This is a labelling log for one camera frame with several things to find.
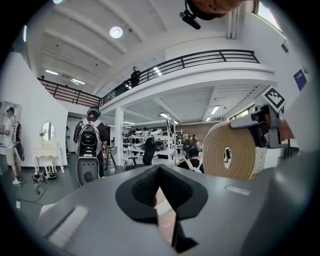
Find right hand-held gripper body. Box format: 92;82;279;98
250;84;289;150

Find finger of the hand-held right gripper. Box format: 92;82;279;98
229;116;257;130

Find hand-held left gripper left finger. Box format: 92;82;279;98
39;163;176;256

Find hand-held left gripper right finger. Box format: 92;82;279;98
158;146;320;256

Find person's right forearm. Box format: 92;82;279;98
279;117;296;141

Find grey shell chair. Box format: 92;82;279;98
76;157;100;188

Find black office chair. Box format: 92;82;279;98
125;136;157;172

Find white column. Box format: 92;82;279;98
114;107;125;167

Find black balcony railing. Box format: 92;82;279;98
37;49;261;107

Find cream dressing table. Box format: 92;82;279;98
33;139;65;175

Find white equipment shelving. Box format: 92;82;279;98
122;119;184;166

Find round mirror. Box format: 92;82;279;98
41;121;55;141

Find round ceiling light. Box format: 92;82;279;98
109;26;124;39

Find blue wall poster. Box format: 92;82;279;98
292;68;309;92

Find black gear with cables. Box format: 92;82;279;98
31;171;59;186

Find black head camera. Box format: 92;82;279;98
179;9;202;31

